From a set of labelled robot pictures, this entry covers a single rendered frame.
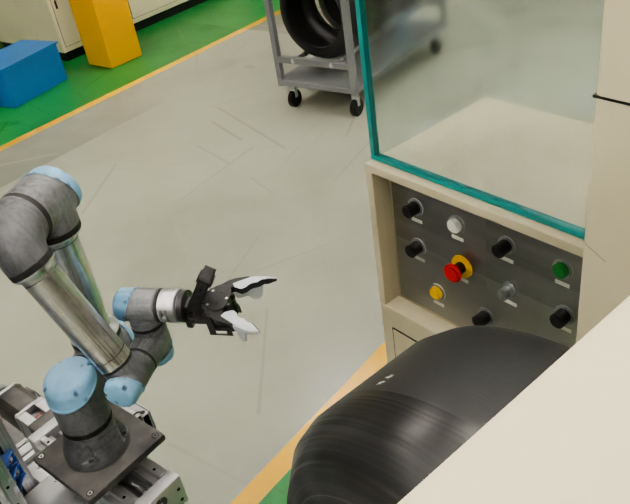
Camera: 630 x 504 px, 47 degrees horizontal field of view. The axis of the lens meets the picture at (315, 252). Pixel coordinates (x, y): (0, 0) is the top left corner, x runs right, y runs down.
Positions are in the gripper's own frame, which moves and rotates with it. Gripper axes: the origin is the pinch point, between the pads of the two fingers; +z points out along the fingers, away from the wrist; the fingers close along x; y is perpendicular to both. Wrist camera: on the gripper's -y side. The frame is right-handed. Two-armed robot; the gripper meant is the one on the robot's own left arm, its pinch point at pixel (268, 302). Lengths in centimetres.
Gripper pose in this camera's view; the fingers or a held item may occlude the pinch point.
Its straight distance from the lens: 151.7
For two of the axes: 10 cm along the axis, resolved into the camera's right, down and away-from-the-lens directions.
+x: -2.0, 6.8, -7.0
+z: 9.7, 0.1, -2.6
